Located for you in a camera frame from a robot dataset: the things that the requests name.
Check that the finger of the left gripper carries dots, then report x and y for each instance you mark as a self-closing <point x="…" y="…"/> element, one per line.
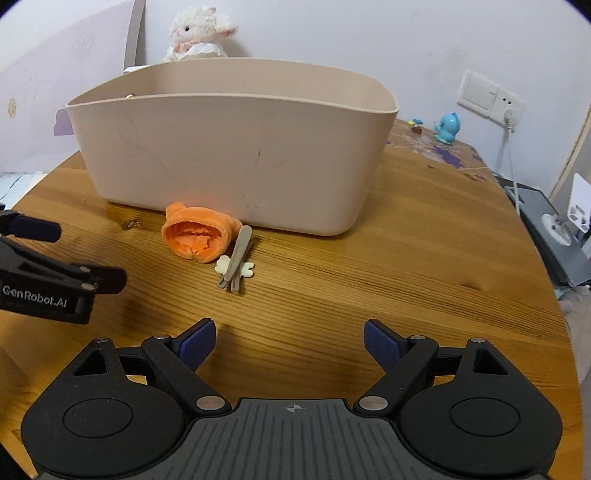
<point x="24" y="263"/>
<point x="22" y="226"/>

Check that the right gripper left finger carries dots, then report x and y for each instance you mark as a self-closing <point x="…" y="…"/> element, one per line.
<point x="114" y="412"/>

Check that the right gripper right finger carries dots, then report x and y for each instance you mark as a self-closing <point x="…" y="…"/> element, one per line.
<point x="463" y="411"/>

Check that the white blue bedding pillow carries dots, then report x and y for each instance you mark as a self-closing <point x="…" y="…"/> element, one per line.
<point x="14" y="186"/>

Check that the pink purple headboard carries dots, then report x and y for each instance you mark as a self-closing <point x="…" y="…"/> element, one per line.
<point x="51" y="52"/>

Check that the orange fabric pouch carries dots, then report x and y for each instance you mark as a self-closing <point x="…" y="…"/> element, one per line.
<point x="198" y="233"/>

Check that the white phone stand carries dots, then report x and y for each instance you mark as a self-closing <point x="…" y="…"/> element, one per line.
<point x="574" y="224"/>

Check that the beige plastic storage bin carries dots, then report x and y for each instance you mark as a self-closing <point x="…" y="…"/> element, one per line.
<point x="282" y="145"/>

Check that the white plush lamb toy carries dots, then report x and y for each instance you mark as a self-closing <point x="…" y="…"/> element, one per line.
<point x="198" y="32"/>

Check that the blue toy figurine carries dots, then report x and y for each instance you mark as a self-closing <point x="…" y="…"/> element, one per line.
<point x="448" y="128"/>

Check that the tiny mushroom figurine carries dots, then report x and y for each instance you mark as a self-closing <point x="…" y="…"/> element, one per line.
<point x="416" y="125"/>

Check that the white wall switch socket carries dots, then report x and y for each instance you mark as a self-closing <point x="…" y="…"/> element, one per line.
<point x="489" y="100"/>

